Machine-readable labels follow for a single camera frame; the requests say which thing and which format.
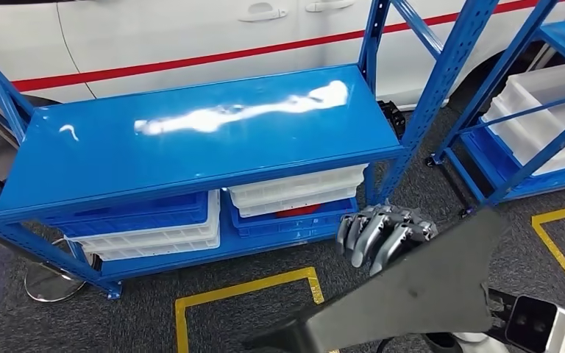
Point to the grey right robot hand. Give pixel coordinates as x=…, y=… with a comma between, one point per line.
x=385, y=234

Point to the black plastic car part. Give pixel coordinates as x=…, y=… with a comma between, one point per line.
x=424, y=302

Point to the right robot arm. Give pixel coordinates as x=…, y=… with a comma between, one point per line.
x=482, y=343

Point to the red object inside crate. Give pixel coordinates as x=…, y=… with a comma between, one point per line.
x=299, y=212

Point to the blue plastic crate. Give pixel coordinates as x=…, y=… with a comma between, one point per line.
x=131, y=217
x=492, y=161
x=287, y=226

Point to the white car with red stripe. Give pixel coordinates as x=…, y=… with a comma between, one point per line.
x=165, y=39

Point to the stanchion with chrome base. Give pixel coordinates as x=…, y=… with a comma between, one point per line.
x=53, y=285

